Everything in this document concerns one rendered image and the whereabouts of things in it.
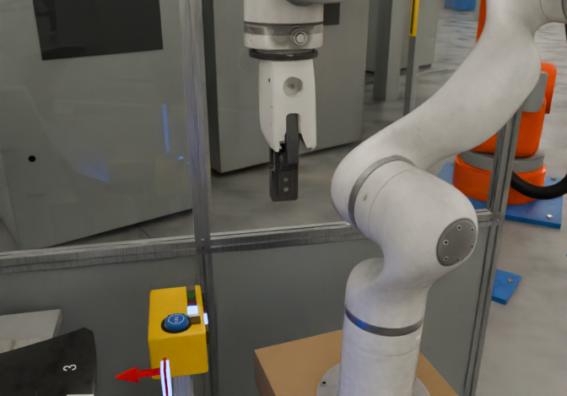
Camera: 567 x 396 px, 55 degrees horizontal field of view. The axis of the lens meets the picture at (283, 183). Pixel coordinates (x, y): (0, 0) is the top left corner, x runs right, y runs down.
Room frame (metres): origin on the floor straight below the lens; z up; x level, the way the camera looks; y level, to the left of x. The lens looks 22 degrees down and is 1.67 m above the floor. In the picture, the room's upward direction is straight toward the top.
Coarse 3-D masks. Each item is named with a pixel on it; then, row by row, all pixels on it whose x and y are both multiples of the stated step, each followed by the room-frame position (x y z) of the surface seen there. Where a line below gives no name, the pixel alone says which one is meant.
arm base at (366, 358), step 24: (360, 336) 0.66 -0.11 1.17; (384, 336) 0.65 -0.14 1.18; (408, 336) 0.65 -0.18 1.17; (360, 360) 0.66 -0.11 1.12; (384, 360) 0.65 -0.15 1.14; (408, 360) 0.66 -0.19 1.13; (336, 384) 0.74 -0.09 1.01; (360, 384) 0.66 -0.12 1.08; (384, 384) 0.65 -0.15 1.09; (408, 384) 0.66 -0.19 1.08
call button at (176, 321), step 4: (168, 316) 0.83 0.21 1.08; (172, 316) 0.83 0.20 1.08; (176, 316) 0.83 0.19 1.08; (180, 316) 0.83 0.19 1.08; (184, 316) 0.83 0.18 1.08; (168, 320) 0.82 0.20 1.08; (172, 320) 0.82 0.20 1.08; (176, 320) 0.82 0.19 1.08; (180, 320) 0.82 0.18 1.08; (184, 320) 0.82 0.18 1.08; (168, 324) 0.80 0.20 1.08; (172, 324) 0.80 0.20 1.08; (176, 324) 0.80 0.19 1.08; (180, 324) 0.80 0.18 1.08; (184, 324) 0.81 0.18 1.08; (168, 328) 0.80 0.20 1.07; (172, 328) 0.80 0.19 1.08; (176, 328) 0.80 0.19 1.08; (180, 328) 0.80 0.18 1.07
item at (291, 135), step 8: (288, 120) 0.56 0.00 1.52; (296, 120) 0.56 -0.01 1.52; (288, 128) 0.56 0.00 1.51; (296, 128) 0.56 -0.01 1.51; (288, 136) 0.56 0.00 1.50; (296, 136) 0.56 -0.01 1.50; (288, 144) 0.55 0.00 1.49; (296, 144) 0.56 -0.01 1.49; (288, 152) 0.55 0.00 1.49; (296, 152) 0.55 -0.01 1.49; (288, 160) 0.55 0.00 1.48; (296, 160) 0.55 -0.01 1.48
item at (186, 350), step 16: (176, 288) 0.94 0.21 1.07; (160, 304) 0.88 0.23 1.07; (176, 304) 0.88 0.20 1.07; (160, 320) 0.83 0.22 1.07; (160, 336) 0.78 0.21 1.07; (176, 336) 0.79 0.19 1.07; (192, 336) 0.79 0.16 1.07; (160, 352) 0.78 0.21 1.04; (176, 352) 0.79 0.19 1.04; (192, 352) 0.79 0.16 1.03; (176, 368) 0.78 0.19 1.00; (192, 368) 0.79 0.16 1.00
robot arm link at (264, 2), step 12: (252, 0) 0.58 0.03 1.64; (264, 0) 0.57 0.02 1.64; (276, 0) 0.56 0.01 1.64; (288, 0) 0.56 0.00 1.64; (252, 12) 0.58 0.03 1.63; (264, 12) 0.57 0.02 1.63; (276, 12) 0.56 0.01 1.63; (288, 12) 0.56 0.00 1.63; (300, 12) 0.57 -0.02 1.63; (312, 12) 0.57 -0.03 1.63; (276, 24) 0.56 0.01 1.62; (288, 24) 0.56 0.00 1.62
